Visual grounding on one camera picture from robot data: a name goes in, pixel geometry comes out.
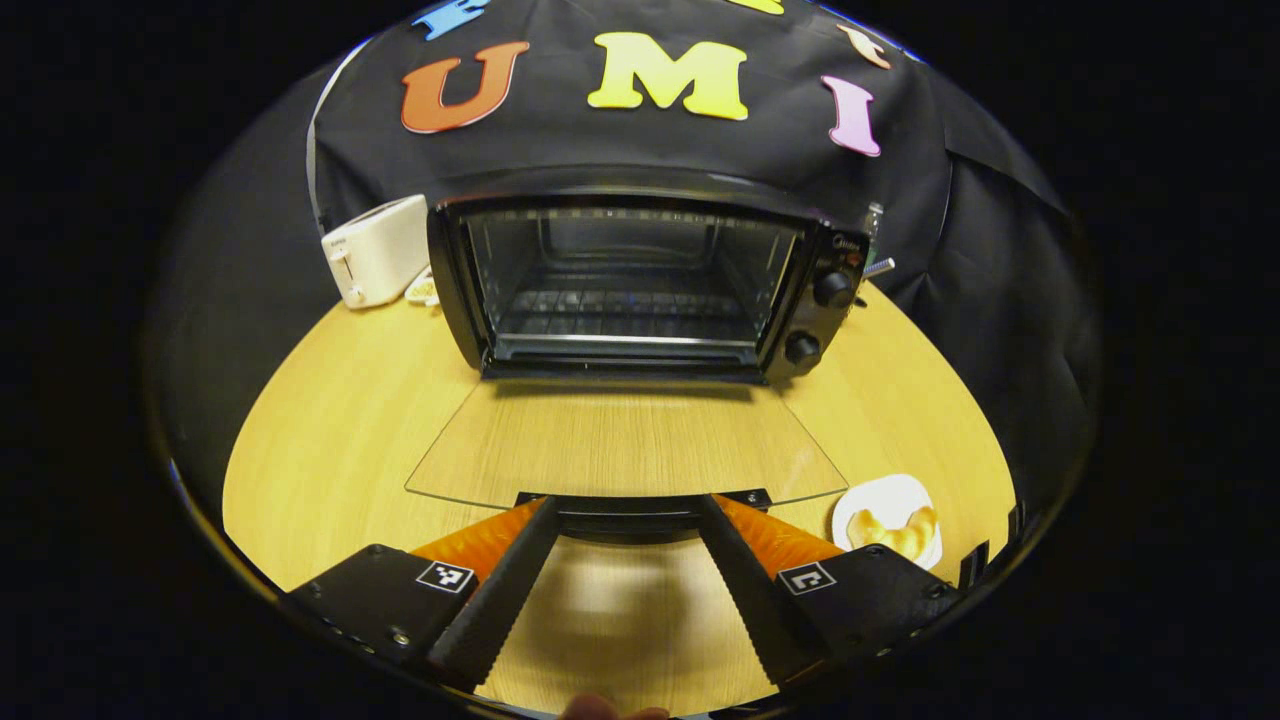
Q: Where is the small white plate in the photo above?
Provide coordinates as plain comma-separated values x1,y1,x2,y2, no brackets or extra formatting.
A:
831,473,944,571

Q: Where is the black backdrop cloth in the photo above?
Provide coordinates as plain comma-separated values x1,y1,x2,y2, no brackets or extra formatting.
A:
155,0,1101,521

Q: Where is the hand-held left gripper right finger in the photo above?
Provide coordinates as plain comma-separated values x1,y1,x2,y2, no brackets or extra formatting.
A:
697,493,961,691

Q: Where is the golden croissant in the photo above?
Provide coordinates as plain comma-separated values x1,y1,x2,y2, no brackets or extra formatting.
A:
846,505,939,561

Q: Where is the white toaster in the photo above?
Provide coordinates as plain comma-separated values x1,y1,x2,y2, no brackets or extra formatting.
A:
320,194,431,310

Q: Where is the black electric oven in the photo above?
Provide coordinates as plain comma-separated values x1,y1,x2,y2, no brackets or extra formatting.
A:
405,165,869,546

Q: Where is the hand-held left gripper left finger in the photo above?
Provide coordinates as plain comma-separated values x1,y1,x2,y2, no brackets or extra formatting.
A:
290,495,561,696

